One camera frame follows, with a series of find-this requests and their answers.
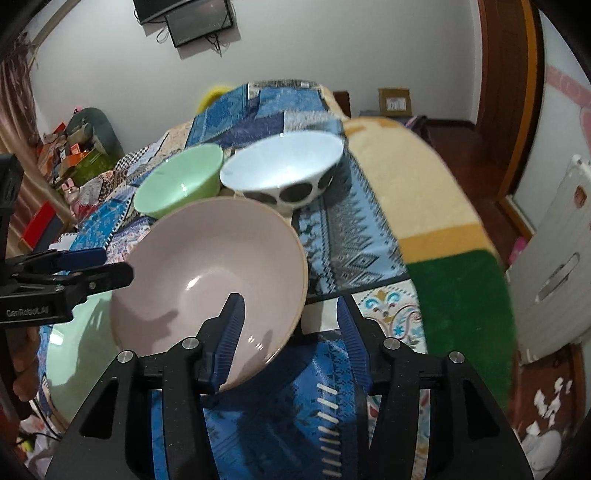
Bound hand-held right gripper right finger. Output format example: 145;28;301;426
336;295;536;480

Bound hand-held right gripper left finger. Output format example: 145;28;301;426
44;292;245;480

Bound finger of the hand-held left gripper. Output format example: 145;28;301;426
11;262;134;301
21;248;108;274

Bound light green plate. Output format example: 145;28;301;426
44;291;139;425

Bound pink bowl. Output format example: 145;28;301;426
110;196;309;394

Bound light green bowl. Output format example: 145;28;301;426
133;143;225;220

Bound white bowl with black spots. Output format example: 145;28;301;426
219;131;345;215

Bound person's left hand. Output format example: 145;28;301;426
11;324;43;407

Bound red box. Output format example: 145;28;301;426
21;203;54;252

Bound pink rabbit toy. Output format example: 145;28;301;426
60;178;81;215

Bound green box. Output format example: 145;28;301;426
74;150;118;185

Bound patchwork printed blanket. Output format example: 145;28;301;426
37;82;430;480

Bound pile of assorted boxes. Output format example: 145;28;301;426
39;120;93;185

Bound grey green neck pillow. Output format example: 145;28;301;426
69;107;123;155

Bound striped brown curtain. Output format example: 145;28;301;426
0;41;51;259

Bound beige green fleece blanket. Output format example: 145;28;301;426
342;115;518;411

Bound white scraps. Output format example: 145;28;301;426
522;377;578;467

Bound yellow foam tube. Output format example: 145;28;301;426
196;84;232;114

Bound cardboard box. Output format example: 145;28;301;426
378;88;411;117

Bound small black monitor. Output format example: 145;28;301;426
165;0;232;48

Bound white sliding door with hearts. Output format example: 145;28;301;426
512;14;591;232

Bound brown wooden door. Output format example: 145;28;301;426
480;0;525;134

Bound black wall television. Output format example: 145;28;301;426
133;0;185;24

